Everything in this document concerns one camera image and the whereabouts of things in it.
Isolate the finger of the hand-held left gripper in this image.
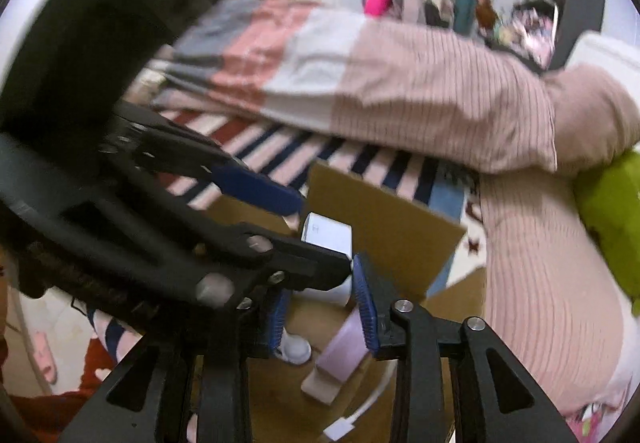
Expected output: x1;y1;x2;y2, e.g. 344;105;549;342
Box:
106;102;307;219
60;157;352;310

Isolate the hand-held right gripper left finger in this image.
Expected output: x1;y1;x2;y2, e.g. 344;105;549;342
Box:
60;289;296;443

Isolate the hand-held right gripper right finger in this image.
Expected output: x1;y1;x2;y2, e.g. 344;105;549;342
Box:
350;252;576;443

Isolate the small white box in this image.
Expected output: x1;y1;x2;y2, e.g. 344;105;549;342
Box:
300;212;354;258

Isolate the brown cardboard box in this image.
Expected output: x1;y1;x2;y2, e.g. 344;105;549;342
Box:
197;161;490;443

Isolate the small white round jar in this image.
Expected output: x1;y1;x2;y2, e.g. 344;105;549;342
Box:
276;333;312;365

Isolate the white bottle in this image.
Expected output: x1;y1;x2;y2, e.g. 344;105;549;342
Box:
295;277;354;309

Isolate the pink rectangular block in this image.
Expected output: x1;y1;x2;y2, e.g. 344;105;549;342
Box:
300;304;372;405

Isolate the red navy striped bed sheet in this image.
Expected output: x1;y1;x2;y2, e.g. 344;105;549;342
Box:
87;107;482;374

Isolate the pink striped quilt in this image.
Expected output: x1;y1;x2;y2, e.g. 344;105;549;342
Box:
120;0;640;426

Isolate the pink slipper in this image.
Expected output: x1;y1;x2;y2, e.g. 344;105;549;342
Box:
31;330;59;385

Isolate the green pillow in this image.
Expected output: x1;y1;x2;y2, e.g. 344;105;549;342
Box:
571;150;640;319

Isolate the brown plush toy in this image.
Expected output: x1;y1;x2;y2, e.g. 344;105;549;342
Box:
474;0;502;30

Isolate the white pillow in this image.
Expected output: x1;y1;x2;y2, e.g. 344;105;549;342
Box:
564;30;640;76

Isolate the white charger cable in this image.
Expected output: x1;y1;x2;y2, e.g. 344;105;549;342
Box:
322;362;397;442

